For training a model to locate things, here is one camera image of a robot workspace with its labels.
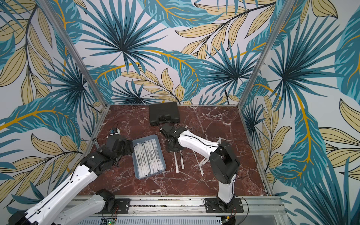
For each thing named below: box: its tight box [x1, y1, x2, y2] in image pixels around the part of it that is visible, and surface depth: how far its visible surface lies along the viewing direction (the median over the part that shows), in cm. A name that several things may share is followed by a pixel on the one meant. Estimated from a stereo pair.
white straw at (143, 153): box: [139, 142, 153, 177], surface depth 90 cm
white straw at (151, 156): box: [144, 140, 158, 173], surface depth 92 cm
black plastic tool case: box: [149, 101, 181, 127], surface depth 111 cm
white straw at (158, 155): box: [151, 138, 165, 172], surface depth 92 cm
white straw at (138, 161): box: [133, 143, 145, 179], surface depth 88 cm
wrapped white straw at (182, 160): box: [179, 149, 185, 170], surface depth 90 cm
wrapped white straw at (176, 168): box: [173, 151, 180, 174], surface depth 83 cm
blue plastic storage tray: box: [132, 134, 167, 180], surface depth 91 cm
